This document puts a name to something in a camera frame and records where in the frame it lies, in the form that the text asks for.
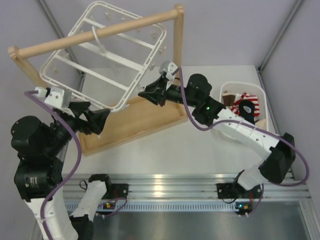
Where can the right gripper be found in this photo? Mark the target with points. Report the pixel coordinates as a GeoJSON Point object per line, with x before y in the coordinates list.
{"type": "Point", "coordinates": [152, 91]}

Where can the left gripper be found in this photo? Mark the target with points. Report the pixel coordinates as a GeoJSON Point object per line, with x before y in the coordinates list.
{"type": "Point", "coordinates": [96, 118]}

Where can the white plastic clip hanger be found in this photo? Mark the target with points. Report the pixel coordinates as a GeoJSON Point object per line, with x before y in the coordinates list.
{"type": "Point", "coordinates": [107, 71]}

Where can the black blue sports sock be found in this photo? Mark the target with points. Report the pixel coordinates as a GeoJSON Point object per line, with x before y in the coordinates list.
{"type": "Point", "coordinates": [246, 110]}

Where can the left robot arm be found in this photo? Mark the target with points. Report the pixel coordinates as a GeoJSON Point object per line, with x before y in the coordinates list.
{"type": "Point", "coordinates": [39, 172]}

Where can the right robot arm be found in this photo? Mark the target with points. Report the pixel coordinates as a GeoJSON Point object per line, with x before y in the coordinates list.
{"type": "Point", "coordinates": [276, 151]}

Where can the wooden hanger rack stand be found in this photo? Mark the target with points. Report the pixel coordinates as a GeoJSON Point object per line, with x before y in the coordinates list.
{"type": "Point", "coordinates": [101, 20]}

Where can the beige brown sock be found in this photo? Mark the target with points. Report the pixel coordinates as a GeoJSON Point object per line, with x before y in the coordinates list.
{"type": "Point", "coordinates": [229, 98]}

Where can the red white striped sock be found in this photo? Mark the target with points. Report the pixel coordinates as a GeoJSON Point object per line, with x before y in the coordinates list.
{"type": "Point", "coordinates": [250, 97]}

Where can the white perforated sock basket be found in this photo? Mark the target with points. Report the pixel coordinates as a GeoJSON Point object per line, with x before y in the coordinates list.
{"type": "Point", "coordinates": [262, 121]}

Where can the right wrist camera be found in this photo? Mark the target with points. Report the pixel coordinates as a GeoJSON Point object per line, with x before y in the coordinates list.
{"type": "Point", "coordinates": [168, 69]}

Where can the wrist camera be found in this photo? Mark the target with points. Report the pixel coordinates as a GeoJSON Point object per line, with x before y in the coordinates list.
{"type": "Point", "coordinates": [54, 96]}
{"type": "Point", "coordinates": [168, 69]}

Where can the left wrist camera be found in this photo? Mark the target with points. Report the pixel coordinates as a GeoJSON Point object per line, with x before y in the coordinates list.
{"type": "Point", "coordinates": [54, 96]}

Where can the aluminium mounting rail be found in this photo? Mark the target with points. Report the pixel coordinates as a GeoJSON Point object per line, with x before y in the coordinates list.
{"type": "Point", "coordinates": [192, 187]}

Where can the white slotted cable duct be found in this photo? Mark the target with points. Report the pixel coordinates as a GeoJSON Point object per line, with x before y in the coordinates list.
{"type": "Point", "coordinates": [170, 206]}

